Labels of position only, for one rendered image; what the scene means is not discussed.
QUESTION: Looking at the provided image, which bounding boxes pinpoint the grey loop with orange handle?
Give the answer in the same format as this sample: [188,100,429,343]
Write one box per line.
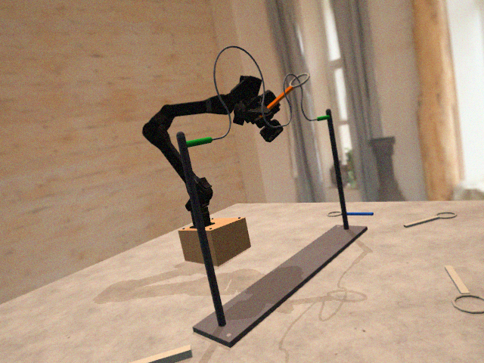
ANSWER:
[267,73,310,110]

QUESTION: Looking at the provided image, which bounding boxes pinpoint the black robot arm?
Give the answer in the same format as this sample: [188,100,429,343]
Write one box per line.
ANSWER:
[142,76,276,229]

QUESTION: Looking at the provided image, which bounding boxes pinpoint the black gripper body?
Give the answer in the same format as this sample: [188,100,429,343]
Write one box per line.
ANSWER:
[230,79,284,142]

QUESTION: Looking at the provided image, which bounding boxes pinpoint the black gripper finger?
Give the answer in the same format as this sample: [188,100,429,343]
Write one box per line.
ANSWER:
[254,111,274,129]
[245,95,271,116]

